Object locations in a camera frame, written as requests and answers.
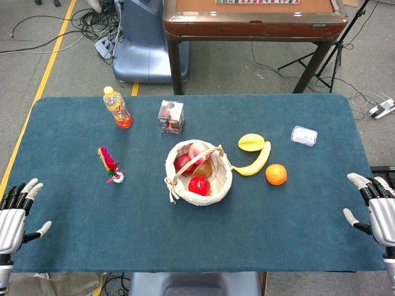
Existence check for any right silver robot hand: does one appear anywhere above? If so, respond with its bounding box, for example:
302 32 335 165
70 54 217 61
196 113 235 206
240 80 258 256
343 172 395 247

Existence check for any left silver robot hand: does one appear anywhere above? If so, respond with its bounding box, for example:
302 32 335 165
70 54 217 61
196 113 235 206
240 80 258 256
0 178 52 255

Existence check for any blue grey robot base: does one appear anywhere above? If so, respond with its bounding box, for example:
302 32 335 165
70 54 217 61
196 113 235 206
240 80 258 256
112 0 191 84

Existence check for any white power strip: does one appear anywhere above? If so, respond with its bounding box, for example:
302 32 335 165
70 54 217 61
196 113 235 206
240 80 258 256
366 97 395 120

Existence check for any clear plastic card box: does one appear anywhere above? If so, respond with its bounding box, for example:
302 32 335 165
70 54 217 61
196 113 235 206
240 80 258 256
290 125 318 147

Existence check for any feather shuttlecock toy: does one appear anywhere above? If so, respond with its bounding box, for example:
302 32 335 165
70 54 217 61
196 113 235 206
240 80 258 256
98 146 126 184

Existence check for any yellow banana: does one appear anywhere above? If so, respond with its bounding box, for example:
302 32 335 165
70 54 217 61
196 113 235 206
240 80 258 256
231 141 272 177

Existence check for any yellow starfruit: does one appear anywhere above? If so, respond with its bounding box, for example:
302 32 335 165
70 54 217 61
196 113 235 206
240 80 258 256
237 133 265 153

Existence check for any orange juice plastic bottle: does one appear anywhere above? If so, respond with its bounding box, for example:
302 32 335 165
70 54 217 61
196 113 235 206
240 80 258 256
102 86 134 130

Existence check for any black tripod stand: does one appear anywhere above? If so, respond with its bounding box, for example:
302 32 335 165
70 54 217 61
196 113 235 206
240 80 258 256
277 0 371 94

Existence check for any blue felt table cloth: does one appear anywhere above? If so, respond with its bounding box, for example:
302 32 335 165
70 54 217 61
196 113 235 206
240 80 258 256
6 94 387 274

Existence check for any brown orange fruit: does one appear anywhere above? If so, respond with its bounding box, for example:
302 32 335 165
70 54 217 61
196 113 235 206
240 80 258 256
194 162 214 179

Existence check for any dark red apple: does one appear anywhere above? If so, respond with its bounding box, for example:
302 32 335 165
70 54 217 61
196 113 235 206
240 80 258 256
174 153 198 176

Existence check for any bright red strawberry fruit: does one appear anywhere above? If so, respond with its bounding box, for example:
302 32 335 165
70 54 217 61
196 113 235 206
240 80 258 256
188 176 212 197

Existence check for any blue grey robot torso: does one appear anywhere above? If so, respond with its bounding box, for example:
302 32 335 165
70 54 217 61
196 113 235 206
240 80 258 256
128 271 262 296

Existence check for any pink peach fruit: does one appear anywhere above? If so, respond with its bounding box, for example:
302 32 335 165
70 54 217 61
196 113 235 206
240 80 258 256
188 142 211 165

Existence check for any small printed carton box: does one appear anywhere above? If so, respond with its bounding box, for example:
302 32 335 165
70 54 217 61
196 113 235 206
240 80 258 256
157 99 185 135

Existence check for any grey power strip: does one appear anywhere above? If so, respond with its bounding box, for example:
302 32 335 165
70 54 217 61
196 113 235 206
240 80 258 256
94 35 117 60

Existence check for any brown mahjong table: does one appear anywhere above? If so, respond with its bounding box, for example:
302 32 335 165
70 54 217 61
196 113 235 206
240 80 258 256
162 0 349 95

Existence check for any white cloth basket with handle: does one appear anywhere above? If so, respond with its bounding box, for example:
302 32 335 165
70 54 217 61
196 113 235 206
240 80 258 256
164 139 234 207

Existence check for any black cable bundle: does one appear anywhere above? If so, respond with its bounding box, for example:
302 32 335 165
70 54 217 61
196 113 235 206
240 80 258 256
72 0 124 43

